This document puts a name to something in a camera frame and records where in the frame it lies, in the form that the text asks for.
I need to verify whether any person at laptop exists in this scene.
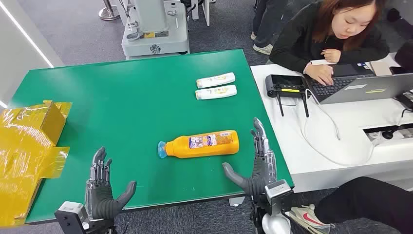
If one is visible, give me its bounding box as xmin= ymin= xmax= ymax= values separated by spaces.
xmin=269 ymin=0 xmax=390 ymax=87

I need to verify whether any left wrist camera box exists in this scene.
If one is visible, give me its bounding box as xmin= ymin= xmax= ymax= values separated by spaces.
xmin=55 ymin=201 xmax=90 ymax=234

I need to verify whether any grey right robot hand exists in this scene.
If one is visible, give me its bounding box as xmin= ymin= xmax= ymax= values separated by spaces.
xmin=222 ymin=117 xmax=278 ymax=197

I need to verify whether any standing person in background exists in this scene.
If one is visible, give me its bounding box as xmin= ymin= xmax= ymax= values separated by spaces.
xmin=250 ymin=0 xmax=291 ymax=56

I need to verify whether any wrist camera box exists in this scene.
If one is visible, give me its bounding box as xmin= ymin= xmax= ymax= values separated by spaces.
xmin=264 ymin=179 xmax=294 ymax=215
xmin=55 ymin=201 xmax=90 ymax=234

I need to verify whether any yellow taped cardboard box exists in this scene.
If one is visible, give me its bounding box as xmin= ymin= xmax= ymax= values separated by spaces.
xmin=0 ymin=100 xmax=72 ymax=228

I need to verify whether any metal stanchion base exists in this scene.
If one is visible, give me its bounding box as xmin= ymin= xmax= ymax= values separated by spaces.
xmin=98 ymin=0 xmax=121 ymax=21

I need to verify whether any white cable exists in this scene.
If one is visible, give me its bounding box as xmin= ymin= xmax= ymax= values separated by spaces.
xmin=298 ymin=89 xmax=407 ymax=167

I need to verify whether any white bottle with yellow print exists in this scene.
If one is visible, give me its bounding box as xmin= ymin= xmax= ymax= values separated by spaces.
xmin=196 ymin=72 xmax=236 ymax=89
xmin=195 ymin=85 xmax=238 ymax=100

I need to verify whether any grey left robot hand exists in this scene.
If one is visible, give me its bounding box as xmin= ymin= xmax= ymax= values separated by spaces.
xmin=84 ymin=147 xmax=137 ymax=222

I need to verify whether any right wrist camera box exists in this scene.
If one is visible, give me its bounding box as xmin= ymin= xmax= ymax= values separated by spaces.
xmin=264 ymin=179 xmax=294 ymax=215

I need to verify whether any white desk leg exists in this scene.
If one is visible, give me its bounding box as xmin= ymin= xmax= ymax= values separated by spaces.
xmin=191 ymin=0 xmax=211 ymax=26

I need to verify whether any orange bottle with clear cap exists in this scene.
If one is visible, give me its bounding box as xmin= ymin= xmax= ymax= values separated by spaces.
xmin=157 ymin=130 xmax=240 ymax=159

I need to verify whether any black rounded object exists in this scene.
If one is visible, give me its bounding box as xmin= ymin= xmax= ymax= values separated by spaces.
xmin=394 ymin=40 xmax=413 ymax=73

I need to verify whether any black plug with cable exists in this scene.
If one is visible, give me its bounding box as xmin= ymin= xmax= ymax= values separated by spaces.
xmin=382 ymin=108 xmax=413 ymax=140

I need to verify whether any black controller with antennas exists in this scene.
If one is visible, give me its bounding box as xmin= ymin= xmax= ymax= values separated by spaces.
xmin=265 ymin=74 xmax=310 ymax=118

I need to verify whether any grey laptop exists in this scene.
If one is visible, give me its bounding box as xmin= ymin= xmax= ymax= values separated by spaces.
xmin=304 ymin=63 xmax=413 ymax=105

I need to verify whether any tan notebook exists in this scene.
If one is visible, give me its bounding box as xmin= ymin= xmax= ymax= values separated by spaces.
xmin=369 ymin=60 xmax=393 ymax=77

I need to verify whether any person with white sneaker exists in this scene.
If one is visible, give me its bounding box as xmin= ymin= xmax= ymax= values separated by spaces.
xmin=285 ymin=176 xmax=413 ymax=234

